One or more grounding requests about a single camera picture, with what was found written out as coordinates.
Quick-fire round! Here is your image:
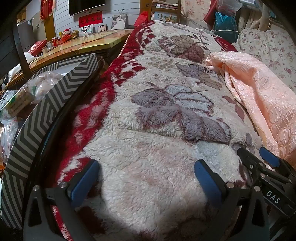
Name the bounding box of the dark wooden chair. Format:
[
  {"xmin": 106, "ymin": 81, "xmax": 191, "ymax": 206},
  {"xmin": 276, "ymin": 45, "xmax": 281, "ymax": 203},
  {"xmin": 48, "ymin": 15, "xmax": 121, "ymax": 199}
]
[{"xmin": 0, "ymin": 14, "xmax": 33, "ymax": 81}]

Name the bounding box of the red paper bag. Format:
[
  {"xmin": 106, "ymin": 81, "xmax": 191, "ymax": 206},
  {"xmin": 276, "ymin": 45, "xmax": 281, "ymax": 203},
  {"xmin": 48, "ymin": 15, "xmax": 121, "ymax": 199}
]
[{"xmin": 134, "ymin": 11, "xmax": 148, "ymax": 26}]

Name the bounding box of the clear bag of round pastries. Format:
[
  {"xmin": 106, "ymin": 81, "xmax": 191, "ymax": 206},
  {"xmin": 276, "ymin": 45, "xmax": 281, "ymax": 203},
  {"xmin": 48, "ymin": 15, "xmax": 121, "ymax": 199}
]
[{"xmin": 26, "ymin": 71, "xmax": 68, "ymax": 102}]

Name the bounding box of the red cloth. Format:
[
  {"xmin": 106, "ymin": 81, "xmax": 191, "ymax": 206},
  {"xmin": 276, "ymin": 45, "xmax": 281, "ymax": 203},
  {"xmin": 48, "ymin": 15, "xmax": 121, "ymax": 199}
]
[{"xmin": 203, "ymin": 0, "xmax": 220, "ymax": 22}]

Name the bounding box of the wall television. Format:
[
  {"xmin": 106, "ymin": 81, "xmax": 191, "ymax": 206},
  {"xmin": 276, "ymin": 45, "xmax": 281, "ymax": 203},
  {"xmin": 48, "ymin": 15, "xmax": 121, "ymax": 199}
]
[{"xmin": 69, "ymin": 0, "xmax": 111, "ymax": 16}]

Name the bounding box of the cream curtain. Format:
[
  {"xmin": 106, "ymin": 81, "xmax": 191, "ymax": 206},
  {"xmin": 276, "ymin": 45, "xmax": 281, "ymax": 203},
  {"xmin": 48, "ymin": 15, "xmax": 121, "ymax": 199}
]
[{"xmin": 238, "ymin": 9, "xmax": 274, "ymax": 32}]

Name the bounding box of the clear plastic bag red print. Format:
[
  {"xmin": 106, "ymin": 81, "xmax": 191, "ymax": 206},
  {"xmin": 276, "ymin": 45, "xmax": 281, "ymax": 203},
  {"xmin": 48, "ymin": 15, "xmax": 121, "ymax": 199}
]
[{"xmin": 0, "ymin": 119, "xmax": 20, "ymax": 164}]

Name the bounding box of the large wedding photo print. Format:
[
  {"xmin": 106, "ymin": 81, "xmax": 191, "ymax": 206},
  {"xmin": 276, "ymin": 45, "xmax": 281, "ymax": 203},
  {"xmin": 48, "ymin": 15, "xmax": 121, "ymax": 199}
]
[{"xmin": 112, "ymin": 14, "xmax": 127, "ymax": 30}]

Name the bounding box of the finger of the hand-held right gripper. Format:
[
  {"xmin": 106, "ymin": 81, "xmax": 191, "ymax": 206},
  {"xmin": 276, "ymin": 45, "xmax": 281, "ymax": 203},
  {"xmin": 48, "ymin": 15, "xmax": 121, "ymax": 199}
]
[
  {"xmin": 237, "ymin": 147, "xmax": 277, "ymax": 187},
  {"xmin": 259, "ymin": 147, "xmax": 296, "ymax": 186}
]

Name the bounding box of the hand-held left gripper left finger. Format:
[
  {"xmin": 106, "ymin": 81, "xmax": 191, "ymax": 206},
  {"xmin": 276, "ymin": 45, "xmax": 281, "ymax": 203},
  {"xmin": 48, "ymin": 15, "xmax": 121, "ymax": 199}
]
[{"xmin": 23, "ymin": 159, "xmax": 100, "ymax": 241}]

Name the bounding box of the red and cream floral blanket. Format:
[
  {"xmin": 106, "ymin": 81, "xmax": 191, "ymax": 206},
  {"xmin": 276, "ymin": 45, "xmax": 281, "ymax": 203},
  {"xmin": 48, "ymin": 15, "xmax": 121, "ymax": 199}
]
[{"xmin": 53, "ymin": 20, "xmax": 278, "ymax": 241}]

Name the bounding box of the grey refrigerator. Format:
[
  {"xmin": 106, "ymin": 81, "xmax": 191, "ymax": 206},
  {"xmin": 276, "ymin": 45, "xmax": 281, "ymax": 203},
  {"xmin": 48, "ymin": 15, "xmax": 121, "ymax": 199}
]
[{"xmin": 17, "ymin": 20, "xmax": 34, "ymax": 44}]

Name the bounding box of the red hanging wall decoration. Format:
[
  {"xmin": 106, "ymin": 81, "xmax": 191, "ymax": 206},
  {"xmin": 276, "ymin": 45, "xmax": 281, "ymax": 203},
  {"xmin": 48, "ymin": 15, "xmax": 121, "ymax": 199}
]
[{"xmin": 40, "ymin": 0, "xmax": 54, "ymax": 21}]

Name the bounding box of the green and white cracker packet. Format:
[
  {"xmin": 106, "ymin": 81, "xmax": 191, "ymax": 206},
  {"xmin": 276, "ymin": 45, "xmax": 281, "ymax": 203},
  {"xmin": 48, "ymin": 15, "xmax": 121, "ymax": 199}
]
[{"xmin": 0, "ymin": 90, "xmax": 35, "ymax": 117}]

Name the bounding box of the pink quilted blanket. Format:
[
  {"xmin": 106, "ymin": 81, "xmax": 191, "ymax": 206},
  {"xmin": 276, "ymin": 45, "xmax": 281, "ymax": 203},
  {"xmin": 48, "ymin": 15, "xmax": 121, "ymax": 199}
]
[{"xmin": 205, "ymin": 51, "xmax": 296, "ymax": 172}]

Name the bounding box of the floral sofa cushion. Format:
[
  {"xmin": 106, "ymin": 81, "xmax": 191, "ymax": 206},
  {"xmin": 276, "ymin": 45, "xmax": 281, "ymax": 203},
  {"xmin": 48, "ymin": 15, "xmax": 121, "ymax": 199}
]
[{"xmin": 231, "ymin": 28, "xmax": 296, "ymax": 86}]

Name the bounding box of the red gift bag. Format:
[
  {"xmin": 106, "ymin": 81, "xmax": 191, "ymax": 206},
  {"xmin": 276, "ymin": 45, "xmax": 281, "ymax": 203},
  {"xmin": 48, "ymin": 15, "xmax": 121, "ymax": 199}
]
[{"xmin": 29, "ymin": 40, "xmax": 48, "ymax": 56}]

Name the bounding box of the chevron striped cardboard box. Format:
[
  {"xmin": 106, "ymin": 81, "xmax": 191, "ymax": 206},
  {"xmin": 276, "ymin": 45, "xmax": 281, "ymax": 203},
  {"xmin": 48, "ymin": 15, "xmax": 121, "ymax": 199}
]
[{"xmin": 0, "ymin": 53, "xmax": 100, "ymax": 230}]

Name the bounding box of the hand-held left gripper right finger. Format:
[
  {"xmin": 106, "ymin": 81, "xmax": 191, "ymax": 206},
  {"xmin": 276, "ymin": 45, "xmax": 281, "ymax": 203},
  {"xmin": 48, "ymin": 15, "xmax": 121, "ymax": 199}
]
[{"xmin": 194, "ymin": 159, "xmax": 270, "ymax": 241}]

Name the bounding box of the white plastic bag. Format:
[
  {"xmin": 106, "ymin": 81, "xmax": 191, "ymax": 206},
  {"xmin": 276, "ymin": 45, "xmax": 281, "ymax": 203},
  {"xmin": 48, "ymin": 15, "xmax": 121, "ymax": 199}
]
[{"xmin": 23, "ymin": 52, "xmax": 38, "ymax": 64}]

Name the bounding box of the blue plastic bag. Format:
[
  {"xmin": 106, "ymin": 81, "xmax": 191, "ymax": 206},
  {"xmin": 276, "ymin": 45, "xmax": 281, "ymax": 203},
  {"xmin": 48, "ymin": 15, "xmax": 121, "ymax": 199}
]
[{"xmin": 214, "ymin": 11, "xmax": 238, "ymax": 39}]

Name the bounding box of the glossy wooden table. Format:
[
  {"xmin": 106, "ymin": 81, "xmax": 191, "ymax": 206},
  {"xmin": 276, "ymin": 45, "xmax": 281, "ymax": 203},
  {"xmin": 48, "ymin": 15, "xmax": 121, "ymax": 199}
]
[{"xmin": 5, "ymin": 29, "xmax": 134, "ymax": 88}]

